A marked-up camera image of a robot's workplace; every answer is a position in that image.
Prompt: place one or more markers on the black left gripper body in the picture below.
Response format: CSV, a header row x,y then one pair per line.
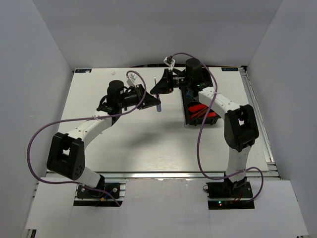
x,y
134,98

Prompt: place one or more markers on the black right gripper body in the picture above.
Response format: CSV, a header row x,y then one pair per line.
x,y
168,77

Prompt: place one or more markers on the blue red screwdriver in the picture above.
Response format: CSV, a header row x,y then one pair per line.
x,y
189,96
157,97

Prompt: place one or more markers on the large red black utility knife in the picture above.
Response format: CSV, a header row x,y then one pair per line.
x,y
196,110

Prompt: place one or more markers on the red black utility knife small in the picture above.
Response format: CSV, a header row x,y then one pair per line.
x,y
211,115

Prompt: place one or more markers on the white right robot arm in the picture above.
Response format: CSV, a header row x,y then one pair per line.
x,y
240,125

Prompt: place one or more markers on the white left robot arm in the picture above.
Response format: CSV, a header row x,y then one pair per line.
x,y
67,151

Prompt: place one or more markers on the black middle storage bin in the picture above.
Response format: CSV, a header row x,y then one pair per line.
x,y
186,99

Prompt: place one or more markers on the black storage bin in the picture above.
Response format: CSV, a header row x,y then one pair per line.
x,y
208,74
186,99
198,120

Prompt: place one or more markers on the black near storage bin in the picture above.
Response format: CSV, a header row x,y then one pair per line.
x,y
198,120

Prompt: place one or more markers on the black far storage bin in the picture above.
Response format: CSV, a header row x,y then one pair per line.
x,y
208,74

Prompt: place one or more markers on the blue label sticker right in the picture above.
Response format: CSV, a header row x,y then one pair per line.
x,y
230,69

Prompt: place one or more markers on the blue label sticker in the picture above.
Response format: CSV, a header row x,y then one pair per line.
x,y
83,71
230,69

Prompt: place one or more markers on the blue label sticker left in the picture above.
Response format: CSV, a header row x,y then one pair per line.
x,y
83,71

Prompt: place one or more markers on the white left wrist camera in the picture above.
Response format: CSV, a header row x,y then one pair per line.
x,y
131,78

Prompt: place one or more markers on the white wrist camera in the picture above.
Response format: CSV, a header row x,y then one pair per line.
x,y
131,78
169,61

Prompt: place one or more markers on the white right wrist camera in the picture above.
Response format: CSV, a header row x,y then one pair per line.
x,y
169,61

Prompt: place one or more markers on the aluminium frame rail front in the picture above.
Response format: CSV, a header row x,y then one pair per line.
x,y
250,175

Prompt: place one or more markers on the aluminium frame rail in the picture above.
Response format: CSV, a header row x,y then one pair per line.
x,y
250,175
272,170

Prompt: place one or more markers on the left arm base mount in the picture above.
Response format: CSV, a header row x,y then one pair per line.
x,y
106,194

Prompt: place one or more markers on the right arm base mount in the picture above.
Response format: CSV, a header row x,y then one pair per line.
x,y
221,198

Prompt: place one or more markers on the aluminium frame rail right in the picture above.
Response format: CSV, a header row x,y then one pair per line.
x,y
272,170

